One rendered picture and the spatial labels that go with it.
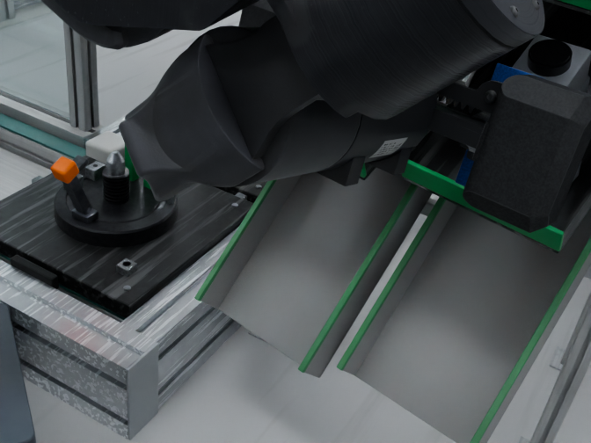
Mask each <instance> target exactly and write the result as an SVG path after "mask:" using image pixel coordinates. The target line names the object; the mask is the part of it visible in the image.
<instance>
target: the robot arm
mask: <svg viewBox="0 0 591 443"><path fill-rule="evenodd" d="M41 2H42V3H44V4H45V5H46V6H47V7H48V8H49V9H50V10H51V11H52V12H54V13H55V14H56V15H57V16H58V17H59V18H60V19H61V20H63V21H64V22H65V23H66V24H67V25H68V26H69V27H70V28H72V29H73V30H74V31H75V32H77V33H78V34H79V35H81V36H82V37H83V38H85V39H86V40H88V41H90V42H93V43H95V44H97V45H99V46H101V47H106V48H111V49H116V50H119V49H122V48H124V47H133V46H137V45H140V44H143V43H146V42H149V41H151V40H154V39H155V38H157V37H160V36H162V35H164V34H166V33H168V32H170V31H172V30H187V31H201V30H203V29H206V28H208V27H210V26H211V25H213V24H215V23H217V22H219V21H221V20H223V19H225V18H227V17H229V16H231V15H233V14H234V13H236V12H238V11H241V10H242V13H241V18H240V21H239V26H235V25H228V26H219V27H217V28H214V29H211V30H208V31H207V32H205V33H203V34H202V35H201V36H199V37H198V38H197V39H196V40H195V41H194V42H193V43H192V44H191V45H190V47H189V48H188V49H187V50H185V51H184V52H183V53H182V54H180V55H179V56H178V58H177V59H176V60H175V61H174V62H173V63H172V64H171V66H170V67H169V68H168V69H167V70H166V72H165V73H164V75H163V77H162V78H161V80H160V82H159V83H158V85H157V87H156V89H155V90H154V91H153V92H152V93H151V95H150V96H149V97H148V98H147V99H145V100H144V101H143V102H142V103H141V104H139V105H138V106H137V107H136V108H135V109H133V110H132V111H131V112H130V113H128V114H127V115H126V116H125V120H123V121H122V122H121V123H120V124H119V130H120V133H121V136H122V138H123V141H124V142H125V145H126V147H127V150H128V153H129V156H130V158H131V161H132V163H133V165H134V167H135V171H136V174H137V175H138V176H139V177H140V178H143V179H145V180H146V181H147V182H148V184H149V185H150V189H151V191H152V193H153V195H154V198H155V200H156V201H164V200H168V199H169V198H171V197H173V196H174V195H176V194H178V193H179V192H181V191H183V190H185V189H186V188H187V187H189V186H190V185H192V184H194V183H200V184H204V185H212V186H218V187H232V186H235V187H237V186H243V185H252V184H257V183H262V182H266V181H271V180H275V179H281V178H289V177H293V176H298V175H303V174H308V173H312V172H316V173H318V174H320V175H322V176H324V177H326V178H329V179H331V180H333V181H335V182H337V183H339V184H341V185H343V186H349V185H355V184H358V181H359V178H360V175H361V170H362V167H363V164H364V163H368V164H370V165H372V166H375V167H376V168H378V169H380V170H382V171H386V172H388V173H390V174H391V175H397V174H401V173H404V172H405V168H406V165H407V162H408V159H409V156H410V154H411V151H412V147H416V146H418V145H419V143H420V142H421V140H422V139H423V138H424V137H425V135H426V134H427V132H428V130H431V131H433V132H436V133H437V134H441V135H444V136H446V137H448V138H450V139H452V140H455V141H457V142H460V145H459V146H461V147H463V148H466V152H465V155H464V157H463V161H462V164H461V167H460V170H459V172H458V174H457V177H456V183H458V184H459V185H463V186H465V187H464V190H463V198H464V199H465V200H466V202H468V203H469V204H470V205H471V206H472V207H475V208H476V209H478V210H480V211H482V212H485V213H487V214H489V215H491V216H494V217H496V218H498V219H500V220H502V221H504V222H507V223H509V224H511V225H514V226H516V227H517V228H519V229H523V230H525V231H527V232H529V233H531V232H534V231H537V230H539V229H543V228H545V227H548V226H550V225H552V224H553V223H555V222H556V220H557V219H558V216H559V213H560V211H561V208H562V206H563V205H564V202H565V198H566V196H567V194H568V192H569V190H570V187H571V185H572V183H573V180H574V177H575V175H576V172H577V170H578V169H579V166H580V162H581V160H582V158H583V156H584V154H585V151H586V149H587V145H588V144H589V141H590V139H591V95H590V94H587V93H585V92H582V91H577V90H575V89H572V88H570V87H567V86H564V85H562V84H557V83H554V82H552V81H549V80H546V79H544V78H542V77H540V76H535V75H532V74H530V73H527V72H524V71H521V70H518V69H514V68H511V67H508V66H506V65H503V64H500V63H497V65H496V68H495V70H494V73H493V75H492V80H491V81H487V82H485V83H483V84H481V85H480V86H479V87H478V88H477V89H476V90H474V89H472V88H470V87H467V86H464V85H462V84H458V83H455V82H456V81H458V80H460V79H461V78H463V77H465V76H467V75H469V74H470V73H472V72H474V71H475V70H477V69H480V68H481V67H483V66H485V65H486V64H488V63H489V62H492V61H494V60H495V59H497V58H499V57H501V56H502V55H504V54H506V53H508V52H509V51H511V50H513V49H515V48H516V47H519V46H520V45H522V44H523V43H525V42H527V41H529V40H531V39H533V38H535V37H536V36H537V35H539V34H541V33H542V32H543V30H544V21H545V16H544V5H543V1H542V0H41ZM438 95H439V101H443V100H444V99H445V98H446V104H451V103H452V101H453V100H454V107H458V106H459V105H460V104H461V109H462V110H466V108H467V107H469V113H471V115H468V114H465V113H461V112H458V111H457V110H454V109H451V108H449V107H446V106H445V105H440V104H438V103H437V96H438Z"/></svg>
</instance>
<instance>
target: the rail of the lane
mask: <svg viewBox="0 0 591 443"><path fill-rule="evenodd" d="M58 288H59V284H58V276H57V275H56V274H54V273H52V272H50V271H48V270H46V269H44V268H42V267H40V266H38V265H36V264H34V263H32V262H30V261H28V260H27V259H25V258H22V257H20V256H19V255H15V256H14V257H12V258H11V265H9V264H7V263H5V262H4V261H3V260H1V259H0V302H2V303H3V304H6V305H7V306H8V307H9V308H10V312H11V323H12V327H13V331H14V336H15V340H16V344H17V348H18V356H19V360H20V365H21V369H22V373H23V377H24V378H25V379H27V380H28V381H30V382H31V383H33V384H35V385H36V386H38V387H40V388H41V389H44V390H45V391H47V392H48V393H49V394H51V395H53V396H55V397H57V398H59V399H60V400H62V401H64V402H65V403H67V404H68V405H70V406H72V407H73V408H75V409H77V410H79V411H81V412H82V413H83V414H85V415H86V416H88V417H90V418H92V419H94V420H96V421H97V422H99V423H101V424H102V425H104V426H105V427H107V428H109V429H110V430H112V431H114V432H116V433H118V434H119V435H120V436H122V437H124V438H125V439H128V440H131V439H132V438H133V437H134V436H135V435H136V434H137V433H138V432H139V431H140V430H141V429H142V428H143V427H144V426H145V425H146V424H147V423H148V422H149V421H150V420H151V419H152V418H153V417H154V416H156V414H157V413H158V353H159V343H157V341H155V340H153V339H151V338H148V337H147V336H145V335H143V334H142V333H140V332H138V331H136V330H133V329H131V328H129V327H128V326H127V325H125V324H123V323H120V322H118V321H116V320H114V319H112V318H111V317H110V316H107V315H105V314H103V313H101V312H99V311H97V310H96V309H94V308H92V307H90V306H88V305H86V304H84V303H82V302H80V301H78V300H76V299H75V298H73V297H71V296H69V295H67V294H65V293H63V292H61V291H59V290H58Z"/></svg>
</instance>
